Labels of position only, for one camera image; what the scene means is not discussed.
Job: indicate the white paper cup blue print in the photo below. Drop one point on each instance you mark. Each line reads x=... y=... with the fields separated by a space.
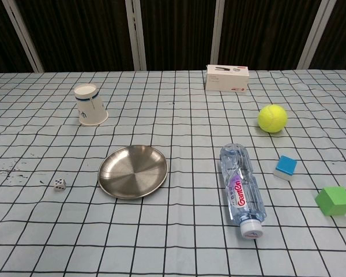
x=89 y=109

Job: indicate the small white die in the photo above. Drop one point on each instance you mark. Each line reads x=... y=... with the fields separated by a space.
x=60 y=185

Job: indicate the silver metal plate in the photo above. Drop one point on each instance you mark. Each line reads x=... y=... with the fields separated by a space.
x=132 y=173

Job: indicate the clear plastic water bottle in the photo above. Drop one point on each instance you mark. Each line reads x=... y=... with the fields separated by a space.
x=242 y=190

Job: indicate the white stapler box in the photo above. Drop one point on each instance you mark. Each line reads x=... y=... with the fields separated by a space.
x=227 y=79

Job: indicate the yellow tennis ball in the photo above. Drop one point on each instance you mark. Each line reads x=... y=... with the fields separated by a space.
x=272 y=118

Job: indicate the checked light blue tablecloth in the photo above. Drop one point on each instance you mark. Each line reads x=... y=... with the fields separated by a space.
x=173 y=245

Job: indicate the blue and white block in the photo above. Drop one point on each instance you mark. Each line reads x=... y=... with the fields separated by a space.
x=285 y=167

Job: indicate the green cube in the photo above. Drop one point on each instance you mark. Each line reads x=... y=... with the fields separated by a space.
x=334 y=200

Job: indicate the white metal frame post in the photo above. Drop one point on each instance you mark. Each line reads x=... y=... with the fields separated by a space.
x=315 y=34
x=217 y=34
x=135 y=34
x=23 y=37

